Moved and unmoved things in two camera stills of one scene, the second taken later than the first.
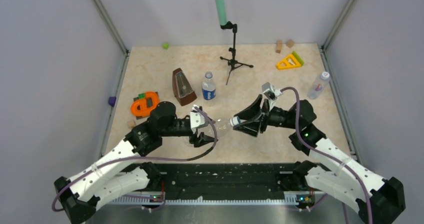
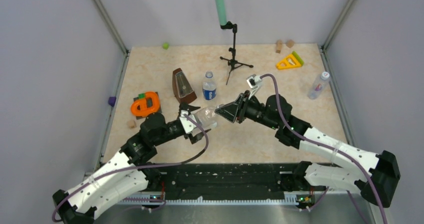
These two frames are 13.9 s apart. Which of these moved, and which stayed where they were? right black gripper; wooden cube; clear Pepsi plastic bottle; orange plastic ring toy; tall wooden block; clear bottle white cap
Moved: right black gripper; clear bottle white cap
Stayed: tall wooden block; orange plastic ring toy; clear Pepsi plastic bottle; wooden cube
